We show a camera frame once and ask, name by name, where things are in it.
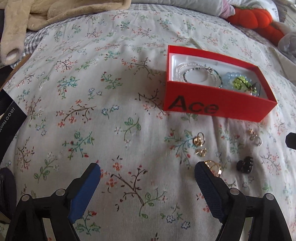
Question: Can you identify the silver beaded bracelet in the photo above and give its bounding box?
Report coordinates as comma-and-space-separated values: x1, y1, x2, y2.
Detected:
174, 62, 221, 88

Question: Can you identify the gold hoop earring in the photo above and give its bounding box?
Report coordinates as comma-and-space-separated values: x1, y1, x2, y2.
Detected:
193, 132, 206, 147

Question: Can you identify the beige fleece jacket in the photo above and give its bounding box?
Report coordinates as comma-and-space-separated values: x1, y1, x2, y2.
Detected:
1, 0, 131, 66

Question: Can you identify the floral bed sheet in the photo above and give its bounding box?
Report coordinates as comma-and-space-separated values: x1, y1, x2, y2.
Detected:
1, 9, 295, 240

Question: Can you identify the green crystal hair clip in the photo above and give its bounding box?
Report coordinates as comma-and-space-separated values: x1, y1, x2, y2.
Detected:
232, 76, 251, 90

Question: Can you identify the gold clover brooch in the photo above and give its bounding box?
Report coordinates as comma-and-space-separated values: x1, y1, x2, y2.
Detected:
205, 160, 222, 177

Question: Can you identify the multicolour beaded bracelet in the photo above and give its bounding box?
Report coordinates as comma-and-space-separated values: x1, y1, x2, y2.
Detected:
181, 66, 224, 88

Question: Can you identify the orange plush toy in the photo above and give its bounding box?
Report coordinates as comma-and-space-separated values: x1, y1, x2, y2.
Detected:
226, 7, 284, 46

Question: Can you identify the red Ace jewelry box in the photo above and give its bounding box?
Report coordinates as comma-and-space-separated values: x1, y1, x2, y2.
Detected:
163, 45, 277, 122

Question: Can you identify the clear plastic bag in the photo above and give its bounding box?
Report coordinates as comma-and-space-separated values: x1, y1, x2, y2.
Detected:
278, 32, 296, 57

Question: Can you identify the grey pillow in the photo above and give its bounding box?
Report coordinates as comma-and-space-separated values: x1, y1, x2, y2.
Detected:
132, 0, 235, 18

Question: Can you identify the small gold earring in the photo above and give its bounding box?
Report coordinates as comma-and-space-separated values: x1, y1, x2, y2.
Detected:
195, 148, 207, 157

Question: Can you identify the blue bead bracelet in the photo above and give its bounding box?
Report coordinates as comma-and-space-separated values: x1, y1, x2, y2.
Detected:
223, 71, 261, 96

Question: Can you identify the black phone box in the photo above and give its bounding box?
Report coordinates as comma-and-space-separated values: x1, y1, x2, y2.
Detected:
0, 89, 27, 161

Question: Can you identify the black hair claw clip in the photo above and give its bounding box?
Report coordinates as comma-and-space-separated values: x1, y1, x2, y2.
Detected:
236, 156, 253, 174

